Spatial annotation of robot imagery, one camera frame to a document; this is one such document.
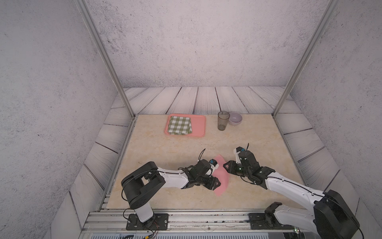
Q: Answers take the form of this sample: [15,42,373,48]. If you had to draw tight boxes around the pink plastic tray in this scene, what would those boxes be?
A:
[164,114,206,137]

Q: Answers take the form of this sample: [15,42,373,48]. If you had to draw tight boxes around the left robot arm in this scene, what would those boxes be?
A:
[121,159,221,223]

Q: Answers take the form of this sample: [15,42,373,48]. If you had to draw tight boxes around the left aluminium frame post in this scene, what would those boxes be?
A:
[74,0,135,119]

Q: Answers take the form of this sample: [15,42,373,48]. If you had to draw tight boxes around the right aluminium frame post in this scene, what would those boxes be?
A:
[272,0,340,119]

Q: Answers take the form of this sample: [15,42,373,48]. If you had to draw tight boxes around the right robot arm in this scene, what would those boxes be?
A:
[223,147,361,239]

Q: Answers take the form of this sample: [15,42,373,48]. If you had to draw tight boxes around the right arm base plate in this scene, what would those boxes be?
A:
[247,213,294,230]

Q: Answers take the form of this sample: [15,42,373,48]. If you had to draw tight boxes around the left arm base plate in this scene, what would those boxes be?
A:
[126,214,169,231]

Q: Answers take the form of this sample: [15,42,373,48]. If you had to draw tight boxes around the aluminium frame post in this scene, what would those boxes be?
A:
[74,0,135,119]
[272,0,340,119]

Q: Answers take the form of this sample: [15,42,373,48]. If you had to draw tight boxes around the pink square paper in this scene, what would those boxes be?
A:
[212,154,229,196]

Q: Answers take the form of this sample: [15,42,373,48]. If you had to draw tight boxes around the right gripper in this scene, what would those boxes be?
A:
[222,160,251,179]

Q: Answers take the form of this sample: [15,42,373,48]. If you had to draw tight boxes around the small lavender bowl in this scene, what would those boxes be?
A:
[228,112,243,125]

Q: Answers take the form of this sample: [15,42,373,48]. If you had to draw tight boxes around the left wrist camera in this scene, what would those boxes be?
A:
[209,159,219,175]

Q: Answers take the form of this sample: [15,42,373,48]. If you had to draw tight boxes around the translucent grey plastic cup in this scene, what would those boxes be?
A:
[217,111,230,131]

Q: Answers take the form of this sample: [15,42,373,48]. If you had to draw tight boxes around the green checkered cloth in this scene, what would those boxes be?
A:
[167,116,193,135]

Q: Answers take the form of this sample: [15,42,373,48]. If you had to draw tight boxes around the aluminium front rail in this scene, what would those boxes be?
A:
[79,210,319,239]

